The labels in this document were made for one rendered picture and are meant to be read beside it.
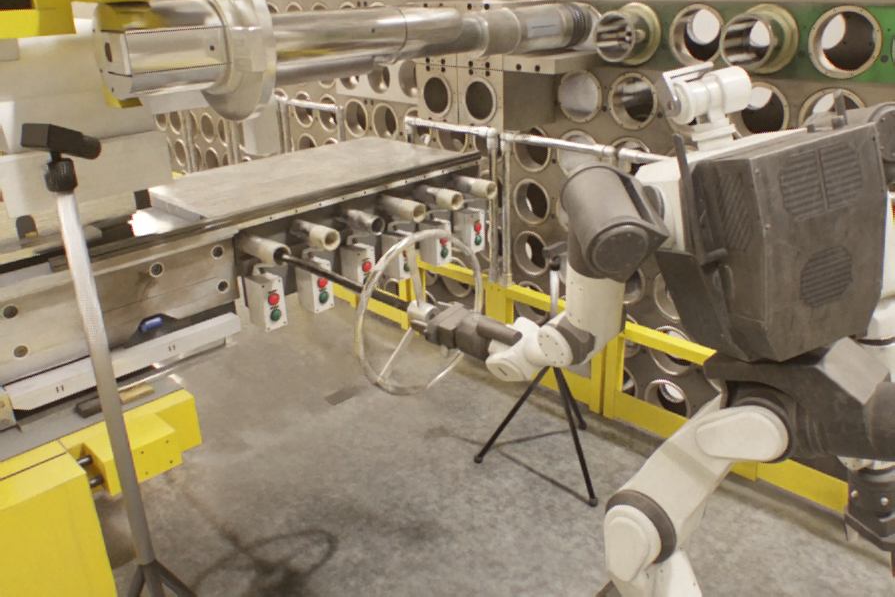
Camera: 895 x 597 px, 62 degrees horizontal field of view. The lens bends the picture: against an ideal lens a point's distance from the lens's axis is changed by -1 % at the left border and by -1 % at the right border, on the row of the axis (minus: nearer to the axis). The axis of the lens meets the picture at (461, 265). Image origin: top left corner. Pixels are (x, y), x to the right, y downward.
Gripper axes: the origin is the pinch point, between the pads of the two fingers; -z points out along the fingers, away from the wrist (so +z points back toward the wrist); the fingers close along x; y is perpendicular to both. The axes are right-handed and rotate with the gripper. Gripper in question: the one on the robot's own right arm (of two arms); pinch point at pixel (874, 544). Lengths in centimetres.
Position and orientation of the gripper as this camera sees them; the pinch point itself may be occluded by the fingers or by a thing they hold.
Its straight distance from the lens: 167.3
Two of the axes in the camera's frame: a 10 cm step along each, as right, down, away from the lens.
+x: -3.1, -2.7, 9.1
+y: -9.3, 2.8, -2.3
